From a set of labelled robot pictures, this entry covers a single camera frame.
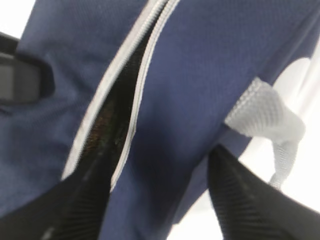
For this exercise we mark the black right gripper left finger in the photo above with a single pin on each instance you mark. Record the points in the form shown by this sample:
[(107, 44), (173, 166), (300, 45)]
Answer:
[(72, 210)]

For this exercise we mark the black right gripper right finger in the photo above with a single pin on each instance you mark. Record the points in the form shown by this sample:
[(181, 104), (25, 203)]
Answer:
[(247, 208)]

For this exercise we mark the navy blue lunch bag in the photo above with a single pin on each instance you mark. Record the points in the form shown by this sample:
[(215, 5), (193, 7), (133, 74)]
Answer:
[(161, 83)]

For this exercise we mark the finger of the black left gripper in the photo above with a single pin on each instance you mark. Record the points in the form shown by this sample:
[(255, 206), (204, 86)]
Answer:
[(23, 79)]

